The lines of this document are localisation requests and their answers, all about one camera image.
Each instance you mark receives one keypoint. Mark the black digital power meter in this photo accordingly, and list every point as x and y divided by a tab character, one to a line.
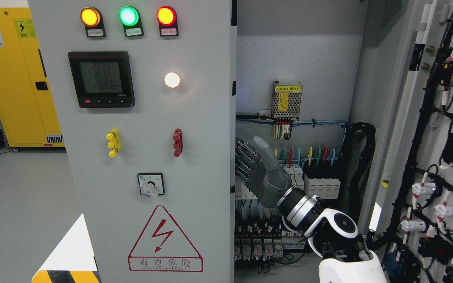
102	79

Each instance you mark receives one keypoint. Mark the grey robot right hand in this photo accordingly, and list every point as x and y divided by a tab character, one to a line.
257	165

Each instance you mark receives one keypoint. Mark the green indicator light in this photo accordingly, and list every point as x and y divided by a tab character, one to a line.
131	21

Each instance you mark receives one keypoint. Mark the white indicator light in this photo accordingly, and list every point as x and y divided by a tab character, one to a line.
172	80

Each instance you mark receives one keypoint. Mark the black surge protector block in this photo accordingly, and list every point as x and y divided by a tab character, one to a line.
322	181

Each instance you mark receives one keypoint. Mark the grey cabinet door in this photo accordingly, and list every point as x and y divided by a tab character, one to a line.
197	183
404	88

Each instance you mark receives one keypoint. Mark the red electric hazard sticker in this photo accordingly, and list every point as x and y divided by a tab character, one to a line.
164	247

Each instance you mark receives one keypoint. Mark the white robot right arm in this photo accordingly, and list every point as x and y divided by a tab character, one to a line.
333	236

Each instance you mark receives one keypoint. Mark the amber indicator light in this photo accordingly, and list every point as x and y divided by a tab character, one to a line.
93	22

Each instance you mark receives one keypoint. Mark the red indicator light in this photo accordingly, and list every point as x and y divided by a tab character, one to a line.
167	20

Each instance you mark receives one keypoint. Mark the metal mesh power supply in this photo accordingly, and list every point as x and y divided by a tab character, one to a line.
286	100

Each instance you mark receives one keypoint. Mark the lower relay terminal row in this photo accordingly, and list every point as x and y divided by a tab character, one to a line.
265	239

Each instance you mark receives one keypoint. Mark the yellow terminal post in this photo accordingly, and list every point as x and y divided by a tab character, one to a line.
113	138

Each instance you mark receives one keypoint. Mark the white breaker and socket row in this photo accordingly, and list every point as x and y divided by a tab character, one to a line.
290	165

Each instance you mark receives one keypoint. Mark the yellow safety cabinet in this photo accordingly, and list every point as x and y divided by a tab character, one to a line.
27	111

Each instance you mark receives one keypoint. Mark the black rotary selector switch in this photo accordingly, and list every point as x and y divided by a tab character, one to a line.
151	184

